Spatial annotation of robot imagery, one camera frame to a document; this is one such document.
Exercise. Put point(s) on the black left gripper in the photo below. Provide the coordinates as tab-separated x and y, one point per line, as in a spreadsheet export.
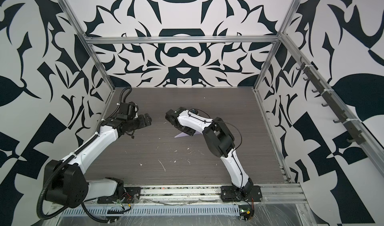
142	122

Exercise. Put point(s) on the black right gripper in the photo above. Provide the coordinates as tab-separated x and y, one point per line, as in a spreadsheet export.
191	133

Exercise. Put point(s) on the lilac square paper sheet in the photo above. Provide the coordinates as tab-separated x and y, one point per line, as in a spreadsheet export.
186	135

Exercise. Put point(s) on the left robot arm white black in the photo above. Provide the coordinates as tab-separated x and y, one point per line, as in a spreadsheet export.
65	185

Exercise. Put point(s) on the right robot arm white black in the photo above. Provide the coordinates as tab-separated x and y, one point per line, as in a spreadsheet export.
220	141

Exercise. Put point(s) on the aluminium horizontal back bar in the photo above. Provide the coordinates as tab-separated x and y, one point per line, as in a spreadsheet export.
179	39

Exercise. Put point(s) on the small green circuit board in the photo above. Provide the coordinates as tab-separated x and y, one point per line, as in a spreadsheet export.
246	212

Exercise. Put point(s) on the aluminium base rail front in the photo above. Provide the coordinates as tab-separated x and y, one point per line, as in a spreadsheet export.
170	195

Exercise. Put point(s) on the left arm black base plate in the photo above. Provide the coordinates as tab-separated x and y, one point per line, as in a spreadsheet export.
124	195

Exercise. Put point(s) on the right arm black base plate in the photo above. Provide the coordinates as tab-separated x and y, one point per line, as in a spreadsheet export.
232	193

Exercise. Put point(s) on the white slotted cable duct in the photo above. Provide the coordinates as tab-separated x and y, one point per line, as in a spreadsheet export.
162	210

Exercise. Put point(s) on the aluminium frame corner post left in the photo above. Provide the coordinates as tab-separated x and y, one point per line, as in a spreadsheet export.
81	59

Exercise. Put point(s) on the aluminium frame corner post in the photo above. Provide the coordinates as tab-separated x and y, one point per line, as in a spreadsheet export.
81	59
277	42

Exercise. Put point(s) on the hook rail on right wall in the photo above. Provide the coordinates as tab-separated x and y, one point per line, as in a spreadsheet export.
329	96

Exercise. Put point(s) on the aluminium frame corner post right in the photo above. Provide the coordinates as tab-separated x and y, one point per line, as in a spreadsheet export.
277	42

